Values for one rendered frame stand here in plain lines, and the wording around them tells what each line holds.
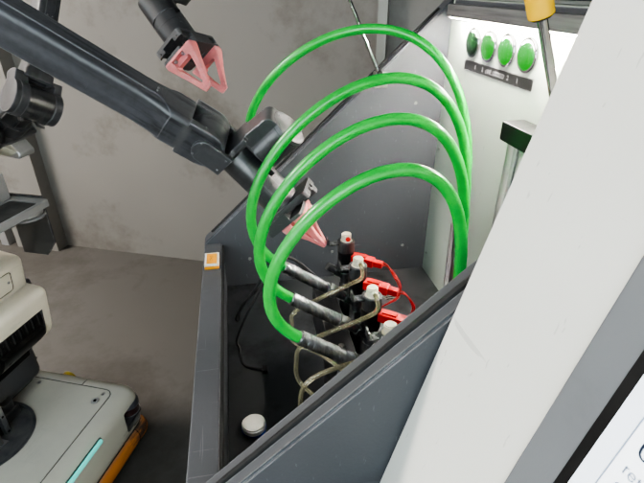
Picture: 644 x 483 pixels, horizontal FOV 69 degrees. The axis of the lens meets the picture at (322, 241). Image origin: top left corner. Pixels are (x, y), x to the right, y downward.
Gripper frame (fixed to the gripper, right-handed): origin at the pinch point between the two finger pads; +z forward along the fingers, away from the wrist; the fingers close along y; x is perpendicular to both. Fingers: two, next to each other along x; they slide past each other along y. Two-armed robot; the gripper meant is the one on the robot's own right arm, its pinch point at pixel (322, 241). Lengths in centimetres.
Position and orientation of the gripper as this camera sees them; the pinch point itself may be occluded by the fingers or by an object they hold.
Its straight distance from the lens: 77.9
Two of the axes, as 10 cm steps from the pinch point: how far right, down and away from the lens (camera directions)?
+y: 7.3, -5.7, -3.7
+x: 0.8, -4.6, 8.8
